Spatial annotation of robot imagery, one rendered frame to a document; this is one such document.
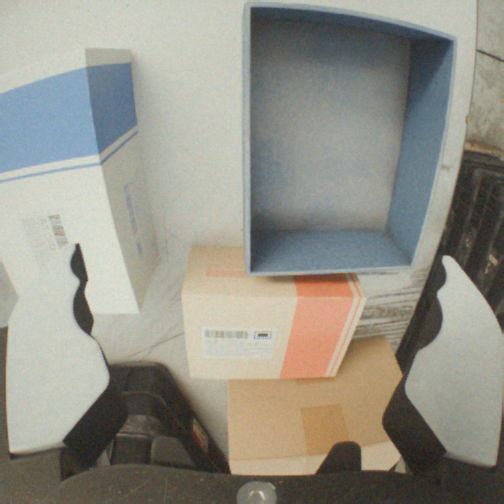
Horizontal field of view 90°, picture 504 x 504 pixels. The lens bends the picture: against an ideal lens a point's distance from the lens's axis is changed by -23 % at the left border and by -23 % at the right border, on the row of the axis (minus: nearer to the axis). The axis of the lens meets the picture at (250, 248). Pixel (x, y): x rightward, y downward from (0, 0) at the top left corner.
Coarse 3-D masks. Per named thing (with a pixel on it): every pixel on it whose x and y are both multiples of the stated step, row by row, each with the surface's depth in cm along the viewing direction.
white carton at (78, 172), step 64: (64, 64) 14; (128, 64) 22; (0, 128) 16; (64, 128) 17; (128, 128) 23; (0, 192) 18; (64, 192) 19; (128, 192) 23; (0, 256) 21; (128, 256) 23
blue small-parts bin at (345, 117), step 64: (256, 64) 23; (320, 64) 23; (384, 64) 23; (448, 64) 17; (256, 128) 26; (320, 128) 26; (384, 128) 26; (256, 192) 29; (320, 192) 29; (384, 192) 29; (256, 256) 28; (320, 256) 28; (384, 256) 28
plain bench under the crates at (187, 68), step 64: (0, 0) 16; (64, 0) 18; (128, 0) 19; (192, 0) 20; (256, 0) 20; (320, 0) 20; (384, 0) 20; (448, 0) 19; (0, 64) 20; (192, 64) 23; (192, 128) 26; (448, 128) 26; (192, 192) 29; (448, 192) 30; (0, 320) 38; (128, 320) 38; (384, 320) 40; (192, 384) 46
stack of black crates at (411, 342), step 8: (424, 288) 94; (424, 296) 95; (424, 304) 94; (416, 312) 100; (424, 312) 94; (416, 320) 98; (408, 328) 104; (416, 328) 99; (408, 336) 103; (416, 336) 97; (400, 344) 109; (408, 344) 104; (416, 344) 96; (400, 352) 110; (408, 352) 101; (400, 360) 109; (408, 360) 101; (400, 368) 106
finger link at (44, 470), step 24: (0, 336) 6; (0, 360) 6; (0, 384) 5; (0, 408) 5; (0, 432) 4; (0, 456) 4; (24, 456) 4; (48, 456) 4; (72, 456) 5; (0, 480) 3; (24, 480) 4; (48, 480) 4
